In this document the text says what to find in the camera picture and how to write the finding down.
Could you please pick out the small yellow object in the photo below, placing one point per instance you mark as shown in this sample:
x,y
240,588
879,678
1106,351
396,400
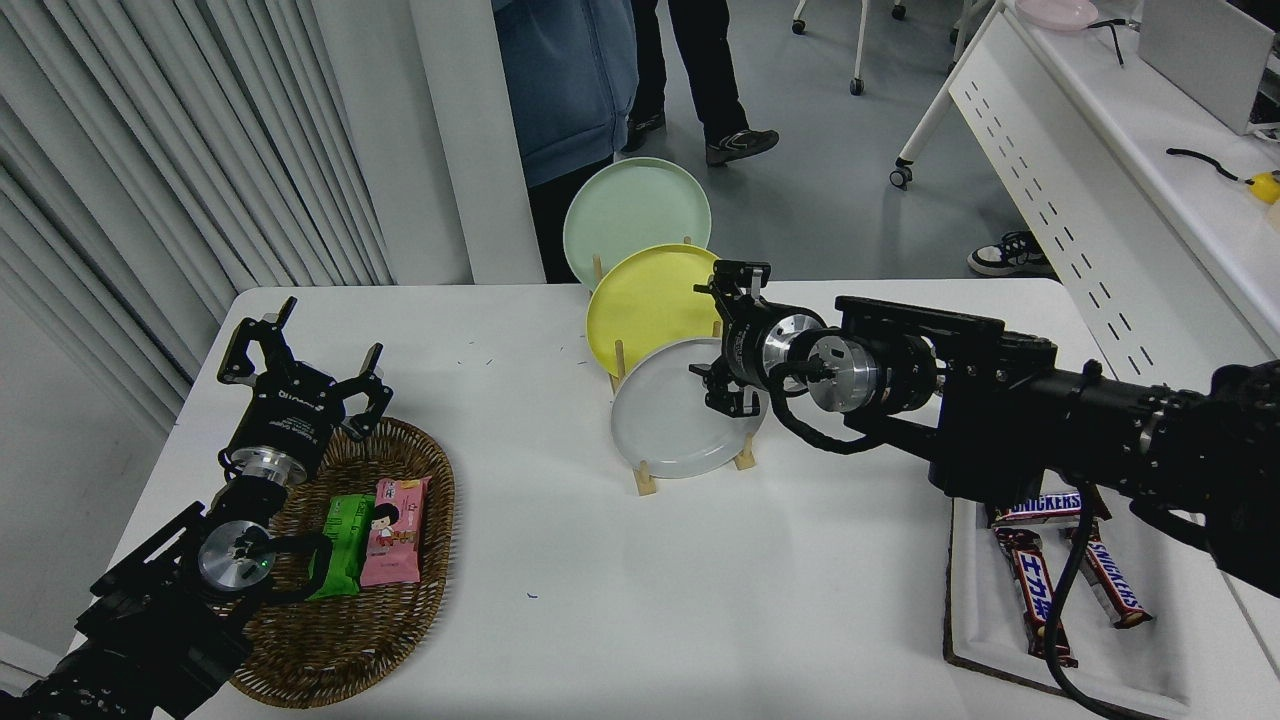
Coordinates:
x,y
1266,187

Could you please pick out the dark brown chocolate bar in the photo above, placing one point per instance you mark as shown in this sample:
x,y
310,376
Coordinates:
x,y
1030,590

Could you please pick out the pale green plate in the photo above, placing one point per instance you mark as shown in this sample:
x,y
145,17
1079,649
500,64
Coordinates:
x,y
625,205

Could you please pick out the white desk with perforated panel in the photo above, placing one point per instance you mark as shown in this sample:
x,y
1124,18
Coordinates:
x,y
1050,180

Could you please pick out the wooden plate rack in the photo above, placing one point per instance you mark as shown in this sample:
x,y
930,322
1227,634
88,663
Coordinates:
x,y
645,481

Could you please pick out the white tray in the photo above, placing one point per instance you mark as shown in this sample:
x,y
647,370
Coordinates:
x,y
975,600

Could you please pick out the pink plate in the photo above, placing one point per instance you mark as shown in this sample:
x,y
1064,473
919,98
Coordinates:
x,y
1055,12

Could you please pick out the grey plate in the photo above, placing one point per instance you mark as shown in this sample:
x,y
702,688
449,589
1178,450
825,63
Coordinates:
x,y
660,420

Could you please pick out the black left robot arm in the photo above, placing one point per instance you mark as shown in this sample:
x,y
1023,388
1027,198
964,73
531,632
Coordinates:
x,y
150,620

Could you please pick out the white pleated curtain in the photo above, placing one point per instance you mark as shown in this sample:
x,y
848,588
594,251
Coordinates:
x,y
150,150

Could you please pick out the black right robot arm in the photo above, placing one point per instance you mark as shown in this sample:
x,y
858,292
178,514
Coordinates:
x,y
1000,400

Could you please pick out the yellow plate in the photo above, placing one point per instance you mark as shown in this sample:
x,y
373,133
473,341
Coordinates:
x,y
650,300

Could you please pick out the white side table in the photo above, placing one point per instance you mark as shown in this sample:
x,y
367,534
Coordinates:
x,y
1262,630

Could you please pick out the white laptop computer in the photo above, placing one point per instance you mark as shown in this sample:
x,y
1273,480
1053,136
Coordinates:
x,y
1200,50

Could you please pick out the pink snack pack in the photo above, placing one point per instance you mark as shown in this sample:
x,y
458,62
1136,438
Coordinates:
x,y
395,555

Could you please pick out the brown Snickers bar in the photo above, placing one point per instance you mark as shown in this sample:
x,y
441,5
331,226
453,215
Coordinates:
x,y
1115,585
1040,510

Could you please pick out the brown wicker basket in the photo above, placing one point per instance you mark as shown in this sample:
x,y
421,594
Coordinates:
x,y
340,640

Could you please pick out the person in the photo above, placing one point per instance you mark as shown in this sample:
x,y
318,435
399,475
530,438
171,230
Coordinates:
x,y
710,60
565,80
1010,258

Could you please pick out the white office chair base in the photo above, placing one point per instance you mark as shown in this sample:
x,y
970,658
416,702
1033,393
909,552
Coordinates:
x,y
864,40

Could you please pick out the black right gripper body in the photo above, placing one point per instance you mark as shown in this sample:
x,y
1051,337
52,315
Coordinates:
x,y
745,345

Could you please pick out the green snack pack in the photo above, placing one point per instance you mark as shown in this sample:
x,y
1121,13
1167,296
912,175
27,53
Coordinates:
x,y
345,540

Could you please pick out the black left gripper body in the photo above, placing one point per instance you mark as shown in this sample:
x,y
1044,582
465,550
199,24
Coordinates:
x,y
285,425

